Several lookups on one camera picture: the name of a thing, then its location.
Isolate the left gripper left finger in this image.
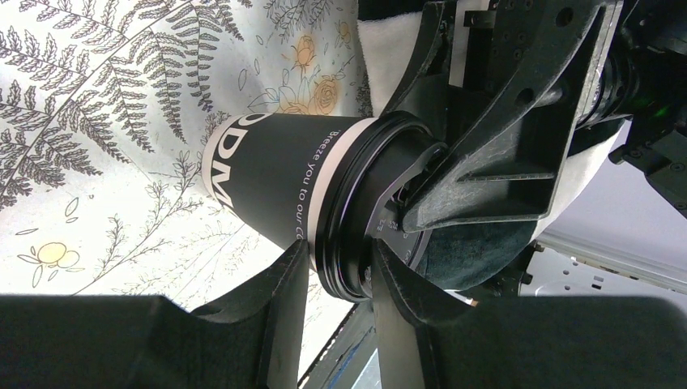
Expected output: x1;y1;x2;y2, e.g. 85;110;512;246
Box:
191;240;309;388

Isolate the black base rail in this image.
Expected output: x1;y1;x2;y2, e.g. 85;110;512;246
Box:
298;301;377;389

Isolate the black cup lid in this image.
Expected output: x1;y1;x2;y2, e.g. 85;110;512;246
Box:
307;111;444;303

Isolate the black white checkered pillow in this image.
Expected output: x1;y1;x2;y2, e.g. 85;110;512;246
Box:
357;0;624;290

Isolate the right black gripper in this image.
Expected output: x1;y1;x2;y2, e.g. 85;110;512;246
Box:
378;1;626;232

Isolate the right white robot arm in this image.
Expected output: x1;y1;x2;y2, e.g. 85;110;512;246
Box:
389;1;686;232

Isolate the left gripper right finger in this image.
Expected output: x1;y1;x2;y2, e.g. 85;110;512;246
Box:
371;240;484;388

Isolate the black paper coffee cup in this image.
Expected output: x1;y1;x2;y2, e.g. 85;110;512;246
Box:
202;113;380;266

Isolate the floral table mat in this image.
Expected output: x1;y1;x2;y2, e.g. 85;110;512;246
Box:
0;0;371;377

